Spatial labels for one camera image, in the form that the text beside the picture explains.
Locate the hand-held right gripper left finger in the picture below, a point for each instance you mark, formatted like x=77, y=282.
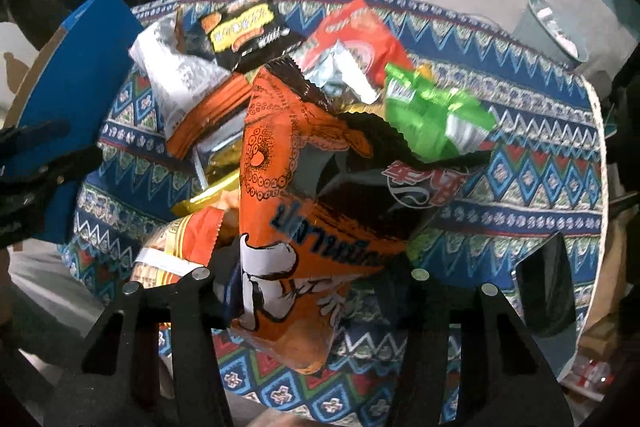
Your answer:
x=187, y=312

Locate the pale blue trash bin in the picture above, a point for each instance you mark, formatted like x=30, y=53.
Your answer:
x=545, y=37

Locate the silver snack packet orange end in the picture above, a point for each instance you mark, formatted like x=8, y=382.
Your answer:
x=185, y=77

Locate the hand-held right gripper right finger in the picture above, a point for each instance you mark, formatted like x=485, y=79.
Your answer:
x=432, y=312

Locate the brown cardboard box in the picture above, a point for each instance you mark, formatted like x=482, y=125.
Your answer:
x=607, y=277

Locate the blue patterned tablecloth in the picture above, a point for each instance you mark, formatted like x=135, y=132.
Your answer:
x=525, y=157

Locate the green snack packet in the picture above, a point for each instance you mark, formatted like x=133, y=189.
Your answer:
x=430, y=107

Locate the red snack packet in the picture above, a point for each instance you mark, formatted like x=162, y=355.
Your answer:
x=360, y=32

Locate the black chips bag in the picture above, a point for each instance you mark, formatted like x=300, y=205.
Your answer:
x=400, y=187

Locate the orange yellow striped snack packet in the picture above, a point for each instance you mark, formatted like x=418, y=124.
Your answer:
x=170, y=252

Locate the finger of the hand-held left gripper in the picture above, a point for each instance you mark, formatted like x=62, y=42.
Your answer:
x=55, y=172
x=35, y=138

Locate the black flat object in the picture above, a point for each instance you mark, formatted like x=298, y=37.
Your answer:
x=545, y=287

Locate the black yellow label snack packet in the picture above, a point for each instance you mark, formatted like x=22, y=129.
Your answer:
x=245, y=32

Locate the orange tiger print snack bag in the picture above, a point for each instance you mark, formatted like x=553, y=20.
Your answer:
x=290, y=207

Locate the blue cardboard box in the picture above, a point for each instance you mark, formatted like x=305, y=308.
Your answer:
x=65, y=72

